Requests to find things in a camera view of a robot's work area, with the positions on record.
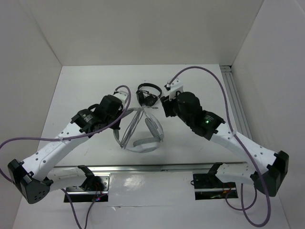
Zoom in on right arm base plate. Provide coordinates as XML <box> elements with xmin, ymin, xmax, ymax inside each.
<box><xmin>190</xmin><ymin>174</ymin><xmax>238</xmax><ymax>200</ymax></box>

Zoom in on aluminium rail right side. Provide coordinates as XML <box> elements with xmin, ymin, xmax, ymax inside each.
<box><xmin>220</xmin><ymin>65</ymin><xmax>252</xmax><ymax>139</ymax></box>

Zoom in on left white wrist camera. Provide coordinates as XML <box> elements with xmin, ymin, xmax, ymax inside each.
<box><xmin>113</xmin><ymin>91</ymin><xmax>129</xmax><ymax>106</ymax></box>

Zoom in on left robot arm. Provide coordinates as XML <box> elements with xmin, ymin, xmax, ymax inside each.
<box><xmin>8</xmin><ymin>91</ymin><xmax>128</xmax><ymax>204</ymax></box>

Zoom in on aluminium rail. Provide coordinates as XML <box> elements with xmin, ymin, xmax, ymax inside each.
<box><xmin>54</xmin><ymin>162</ymin><xmax>248</xmax><ymax>175</ymax></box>
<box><xmin>220</xmin><ymin>65</ymin><xmax>252</xmax><ymax>139</ymax></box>

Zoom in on small black headphones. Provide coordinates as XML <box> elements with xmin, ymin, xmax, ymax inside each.
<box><xmin>136</xmin><ymin>83</ymin><xmax>163</xmax><ymax>107</ymax></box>

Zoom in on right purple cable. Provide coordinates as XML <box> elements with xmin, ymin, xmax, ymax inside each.
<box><xmin>166</xmin><ymin>66</ymin><xmax>272</xmax><ymax>226</ymax></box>

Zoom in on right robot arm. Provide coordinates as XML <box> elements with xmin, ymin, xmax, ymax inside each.
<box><xmin>161</xmin><ymin>92</ymin><xmax>289</xmax><ymax>197</ymax></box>

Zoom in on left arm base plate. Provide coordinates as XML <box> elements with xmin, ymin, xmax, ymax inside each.
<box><xmin>65</xmin><ymin>174</ymin><xmax>110</xmax><ymax>203</ymax></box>

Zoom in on grey headphone cable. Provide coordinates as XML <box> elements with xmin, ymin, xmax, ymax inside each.
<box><xmin>120</xmin><ymin>106</ymin><xmax>159</xmax><ymax>150</ymax></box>

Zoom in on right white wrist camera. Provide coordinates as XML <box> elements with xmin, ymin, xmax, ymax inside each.
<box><xmin>164</xmin><ymin>78</ymin><xmax>183</xmax><ymax>101</ymax></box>

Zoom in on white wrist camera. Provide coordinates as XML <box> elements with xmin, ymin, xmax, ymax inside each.
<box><xmin>164</xmin><ymin>78</ymin><xmax>183</xmax><ymax>101</ymax></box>
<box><xmin>113</xmin><ymin>91</ymin><xmax>129</xmax><ymax>106</ymax></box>

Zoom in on aluminium rail front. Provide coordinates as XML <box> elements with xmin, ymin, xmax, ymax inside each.
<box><xmin>54</xmin><ymin>162</ymin><xmax>248</xmax><ymax>175</ymax></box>

